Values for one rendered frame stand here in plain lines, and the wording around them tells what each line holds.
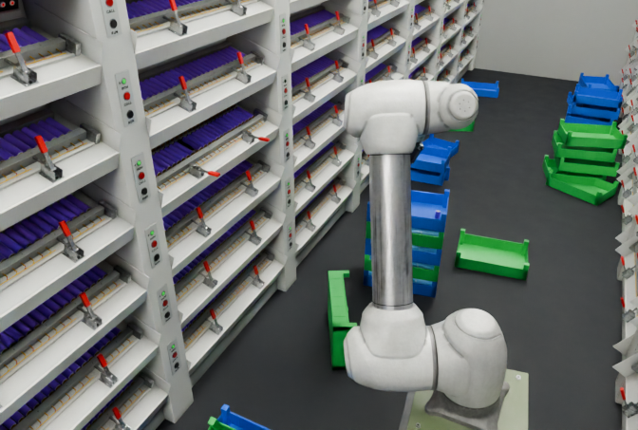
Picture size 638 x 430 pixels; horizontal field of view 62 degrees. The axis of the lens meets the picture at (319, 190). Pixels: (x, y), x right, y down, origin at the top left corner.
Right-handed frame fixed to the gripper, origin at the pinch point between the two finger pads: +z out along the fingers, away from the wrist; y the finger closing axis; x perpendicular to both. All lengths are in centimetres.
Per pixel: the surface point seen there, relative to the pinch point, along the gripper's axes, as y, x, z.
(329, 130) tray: -20.0, 31.3, 8.5
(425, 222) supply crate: 3.8, -23.5, 4.0
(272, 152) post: -51, 4, -14
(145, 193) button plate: -91, -36, -52
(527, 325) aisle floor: 38, -63, 25
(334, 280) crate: -34, -36, 15
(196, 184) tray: -79, -25, -39
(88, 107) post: -99, -25, -71
